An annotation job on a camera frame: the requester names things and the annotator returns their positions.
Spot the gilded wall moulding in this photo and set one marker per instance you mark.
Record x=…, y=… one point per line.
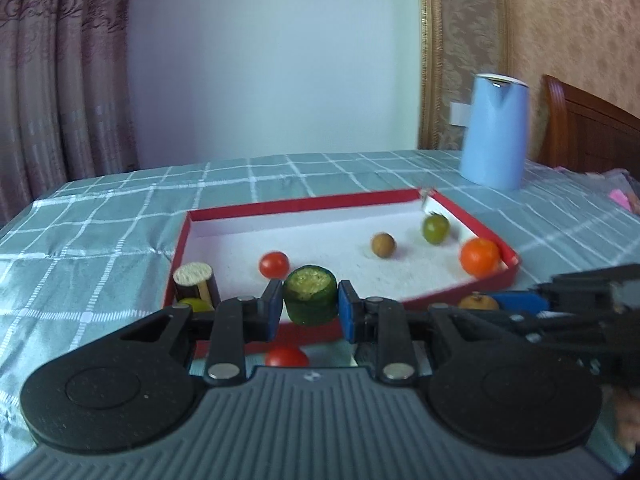
x=431, y=55

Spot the green cucumber chunk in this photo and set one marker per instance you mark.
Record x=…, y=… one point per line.
x=310, y=300

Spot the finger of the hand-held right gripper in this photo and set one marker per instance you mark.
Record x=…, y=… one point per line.
x=517, y=302
x=530, y=327

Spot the wooden chair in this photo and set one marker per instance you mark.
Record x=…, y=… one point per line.
x=590, y=130

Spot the light blue electric kettle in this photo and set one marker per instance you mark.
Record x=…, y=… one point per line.
x=492, y=135

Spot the small green tomato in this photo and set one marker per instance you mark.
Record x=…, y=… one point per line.
x=434, y=228

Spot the brown patterned curtain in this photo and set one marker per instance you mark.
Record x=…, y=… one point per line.
x=60, y=85

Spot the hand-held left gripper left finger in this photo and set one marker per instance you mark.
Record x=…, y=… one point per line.
x=274, y=310

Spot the orange mandarin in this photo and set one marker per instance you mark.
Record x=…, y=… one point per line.
x=480, y=256

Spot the person's right hand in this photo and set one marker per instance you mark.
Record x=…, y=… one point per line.
x=628, y=420

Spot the teal checked tablecloth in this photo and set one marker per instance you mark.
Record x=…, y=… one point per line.
x=100, y=240

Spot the large green tomato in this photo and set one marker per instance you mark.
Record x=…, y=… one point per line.
x=196, y=305

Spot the red cardboard box lid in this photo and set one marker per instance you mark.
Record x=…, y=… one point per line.
x=320, y=240

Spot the pink paper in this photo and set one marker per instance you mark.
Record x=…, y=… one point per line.
x=624, y=198

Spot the brown longan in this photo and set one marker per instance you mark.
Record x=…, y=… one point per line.
x=383, y=245
x=478, y=303

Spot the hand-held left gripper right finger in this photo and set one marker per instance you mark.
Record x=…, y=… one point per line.
x=346, y=310

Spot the white wall socket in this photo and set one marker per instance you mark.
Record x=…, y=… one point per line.
x=458, y=113

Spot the thick dark eggplant chunk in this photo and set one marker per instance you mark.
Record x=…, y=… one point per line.
x=192, y=280

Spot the red cherry tomato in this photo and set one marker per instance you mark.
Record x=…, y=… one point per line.
x=274, y=264
x=286, y=358

